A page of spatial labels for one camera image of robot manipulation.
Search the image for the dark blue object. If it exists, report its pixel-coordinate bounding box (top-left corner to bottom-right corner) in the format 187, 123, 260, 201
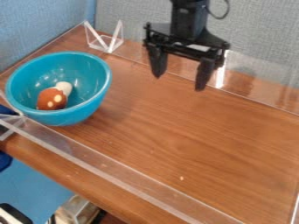
0, 104, 17, 172

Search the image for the clear acrylic corner bracket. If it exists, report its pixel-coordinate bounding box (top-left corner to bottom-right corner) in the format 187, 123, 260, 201
82, 21, 124, 53

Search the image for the clear acrylic left bracket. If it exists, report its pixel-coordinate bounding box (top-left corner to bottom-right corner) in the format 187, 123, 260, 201
0, 111, 24, 136

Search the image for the brown white plush mushroom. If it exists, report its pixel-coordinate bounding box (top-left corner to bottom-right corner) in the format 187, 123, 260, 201
36, 81, 72, 110

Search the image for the clear acrylic barrier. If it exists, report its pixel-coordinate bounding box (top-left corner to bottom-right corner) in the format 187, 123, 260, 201
1, 116, 243, 224
112, 25, 299, 116

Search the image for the clear acrylic back barrier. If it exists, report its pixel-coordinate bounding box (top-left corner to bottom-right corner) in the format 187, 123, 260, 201
112, 25, 299, 116

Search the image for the black white object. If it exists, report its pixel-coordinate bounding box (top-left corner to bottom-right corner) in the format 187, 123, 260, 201
0, 203, 33, 224

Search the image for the metal box under table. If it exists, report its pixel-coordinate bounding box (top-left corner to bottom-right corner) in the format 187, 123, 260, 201
46, 195, 99, 224

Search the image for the blue bowl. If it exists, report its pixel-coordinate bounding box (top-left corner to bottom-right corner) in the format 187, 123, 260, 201
4, 52, 112, 126

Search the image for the clear acrylic front barrier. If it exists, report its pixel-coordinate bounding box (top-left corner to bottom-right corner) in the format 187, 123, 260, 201
1, 116, 243, 224

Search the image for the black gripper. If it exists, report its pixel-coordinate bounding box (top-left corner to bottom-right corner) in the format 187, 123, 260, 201
144, 23, 229, 91

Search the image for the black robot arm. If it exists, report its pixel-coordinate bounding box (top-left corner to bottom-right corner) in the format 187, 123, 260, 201
144, 0, 229, 91

